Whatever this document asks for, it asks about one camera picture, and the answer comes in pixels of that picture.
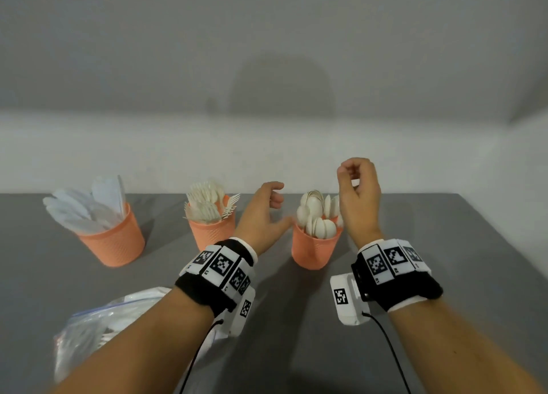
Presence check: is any clear plastic bag of cutlery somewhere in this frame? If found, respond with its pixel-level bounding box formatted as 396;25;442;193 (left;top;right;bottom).
53;286;228;384

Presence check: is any person's right hand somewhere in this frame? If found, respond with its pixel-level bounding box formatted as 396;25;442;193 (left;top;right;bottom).
337;157;385;250

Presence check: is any person's left forearm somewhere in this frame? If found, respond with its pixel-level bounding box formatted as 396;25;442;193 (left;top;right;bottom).
51;286;215;394

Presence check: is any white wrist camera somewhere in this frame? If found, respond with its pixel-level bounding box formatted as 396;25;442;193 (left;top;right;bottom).
213;286;256;338
329;274;372;327

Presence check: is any black camera cable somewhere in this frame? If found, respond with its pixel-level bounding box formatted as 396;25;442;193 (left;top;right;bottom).
179;319;224;394
361;312;412;394

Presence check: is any person's left hand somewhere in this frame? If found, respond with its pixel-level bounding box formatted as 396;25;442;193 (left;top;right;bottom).
233;181;296;256

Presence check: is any person's right forearm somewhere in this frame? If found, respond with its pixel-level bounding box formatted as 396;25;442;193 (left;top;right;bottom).
387;299;548;394

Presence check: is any bunch of white spoons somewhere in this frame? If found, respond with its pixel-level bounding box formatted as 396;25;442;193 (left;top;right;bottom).
296;189;344;240

